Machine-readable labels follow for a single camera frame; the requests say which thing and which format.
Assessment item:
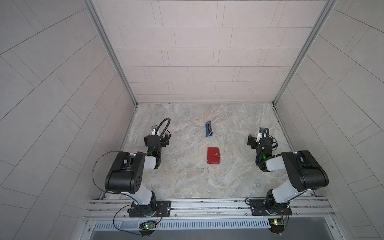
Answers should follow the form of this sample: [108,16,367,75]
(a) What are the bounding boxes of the left black cable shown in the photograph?
[92,150,133,196]

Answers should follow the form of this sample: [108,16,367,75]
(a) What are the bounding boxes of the aluminium mounting rail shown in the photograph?
[80,197,335,221]

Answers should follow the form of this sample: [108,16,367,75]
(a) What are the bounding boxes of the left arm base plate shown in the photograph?
[128,201,172,218]

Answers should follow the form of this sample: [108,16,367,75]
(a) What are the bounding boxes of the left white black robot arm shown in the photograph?
[105,134,171,218]

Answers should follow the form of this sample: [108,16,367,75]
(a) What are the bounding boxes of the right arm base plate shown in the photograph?
[246,199,292,216]

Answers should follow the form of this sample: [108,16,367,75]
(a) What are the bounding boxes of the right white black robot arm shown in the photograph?
[246,128,329,216]

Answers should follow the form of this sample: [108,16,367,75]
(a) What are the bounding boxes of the right circuit board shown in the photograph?
[268,219,286,234]

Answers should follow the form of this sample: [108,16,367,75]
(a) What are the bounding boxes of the left green circuit board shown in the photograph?
[139,221,157,231]

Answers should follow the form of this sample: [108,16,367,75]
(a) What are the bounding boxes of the white ventilation grille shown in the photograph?
[94,219,271,232]

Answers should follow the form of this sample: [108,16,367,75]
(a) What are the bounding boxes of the red card holder wallet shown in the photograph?
[207,147,221,165]

